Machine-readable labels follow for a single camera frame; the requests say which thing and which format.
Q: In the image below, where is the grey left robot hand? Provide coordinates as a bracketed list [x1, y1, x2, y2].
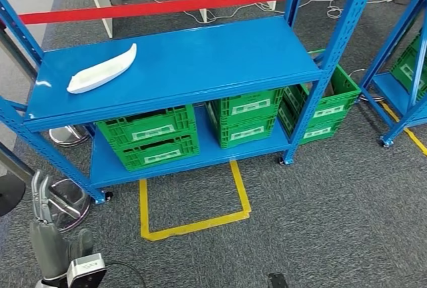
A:
[29, 170, 94, 283]

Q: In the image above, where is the white curved plastic part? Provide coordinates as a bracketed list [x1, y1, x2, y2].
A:
[67, 43, 138, 95]

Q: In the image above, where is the blue metal shelf rack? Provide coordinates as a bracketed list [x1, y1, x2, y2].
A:
[358, 0, 427, 148]
[0, 0, 384, 205]

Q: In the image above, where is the black round base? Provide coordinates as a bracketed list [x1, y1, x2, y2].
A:
[0, 174, 26, 217]

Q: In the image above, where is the yellow floor tape outline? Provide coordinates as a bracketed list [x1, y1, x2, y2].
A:
[380, 100, 427, 158]
[139, 160, 252, 242]

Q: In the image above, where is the black robot right foot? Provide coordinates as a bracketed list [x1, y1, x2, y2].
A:
[268, 273, 289, 288]

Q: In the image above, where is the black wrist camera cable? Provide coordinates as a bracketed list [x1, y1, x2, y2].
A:
[106, 261, 147, 288]

